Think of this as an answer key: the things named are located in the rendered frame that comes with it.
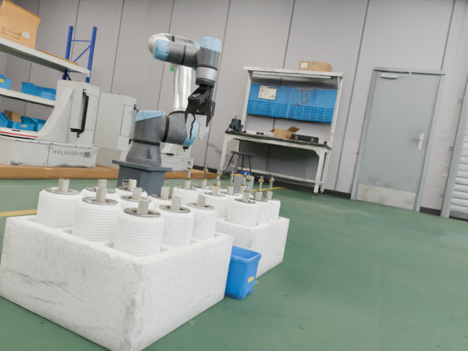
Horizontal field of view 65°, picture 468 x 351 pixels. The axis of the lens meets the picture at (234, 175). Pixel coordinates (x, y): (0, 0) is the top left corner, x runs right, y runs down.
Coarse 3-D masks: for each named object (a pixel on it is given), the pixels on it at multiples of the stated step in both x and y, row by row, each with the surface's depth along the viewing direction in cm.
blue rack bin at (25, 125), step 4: (0, 112) 538; (4, 116) 537; (24, 116) 571; (8, 120) 534; (24, 120) 571; (28, 120) 568; (8, 124) 535; (12, 124) 532; (16, 124) 536; (20, 124) 542; (24, 124) 549; (28, 124) 553; (32, 124) 560; (12, 128) 533; (16, 128) 539; (20, 128) 544; (24, 128) 550; (28, 128) 556; (32, 128) 562
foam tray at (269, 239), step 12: (216, 228) 120; (228, 228) 118; (240, 228) 116; (252, 228) 116; (264, 228) 123; (276, 228) 136; (240, 240) 116; (252, 240) 115; (264, 240) 125; (276, 240) 138; (264, 252) 127; (276, 252) 141; (264, 264) 130; (276, 264) 144
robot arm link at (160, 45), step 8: (152, 40) 162; (160, 40) 133; (168, 40) 135; (152, 48) 160; (160, 48) 132; (168, 48) 133; (176, 48) 134; (184, 48) 136; (160, 56) 134; (168, 56) 134; (176, 56) 135; (184, 56) 136
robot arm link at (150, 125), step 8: (144, 112) 151; (152, 112) 151; (160, 112) 153; (136, 120) 153; (144, 120) 151; (152, 120) 152; (160, 120) 154; (168, 120) 155; (136, 128) 153; (144, 128) 151; (152, 128) 152; (160, 128) 153; (168, 128) 154; (136, 136) 152; (144, 136) 152; (152, 136) 152; (160, 136) 155
